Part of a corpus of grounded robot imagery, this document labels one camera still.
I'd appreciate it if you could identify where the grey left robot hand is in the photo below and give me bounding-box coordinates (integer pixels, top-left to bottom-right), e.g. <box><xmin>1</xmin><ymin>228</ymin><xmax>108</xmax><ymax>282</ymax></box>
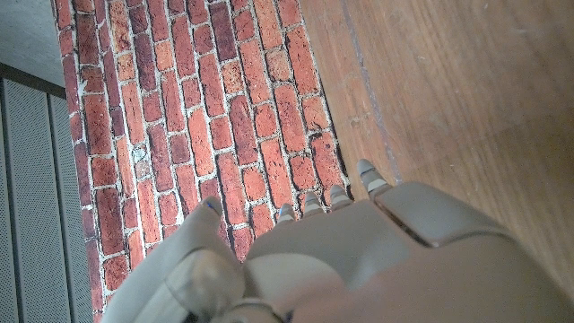
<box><xmin>100</xmin><ymin>159</ymin><xmax>574</xmax><ymax>323</ymax></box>

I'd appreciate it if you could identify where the grey tape outline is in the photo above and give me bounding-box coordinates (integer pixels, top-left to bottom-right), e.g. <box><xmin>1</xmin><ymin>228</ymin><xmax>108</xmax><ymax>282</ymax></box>
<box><xmin>338</xmin><ymin>0</ymin><xmax>404</xmax><ymax>188</ymax></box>

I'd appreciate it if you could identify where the grey perforated wall panel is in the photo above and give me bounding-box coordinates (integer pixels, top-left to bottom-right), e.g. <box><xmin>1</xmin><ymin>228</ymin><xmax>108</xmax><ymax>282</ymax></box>
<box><xmin>0</xmin><ymin>62</ymin><xmax>95</xmax><ymax>323</ymax></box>

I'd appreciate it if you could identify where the red brick print backdrop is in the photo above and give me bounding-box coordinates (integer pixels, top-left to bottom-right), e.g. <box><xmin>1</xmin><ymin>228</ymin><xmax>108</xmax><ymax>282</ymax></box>
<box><xmin>51</xmin><ymin>0</ymin><xmax>355</xmax><ymax>323</ymax></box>

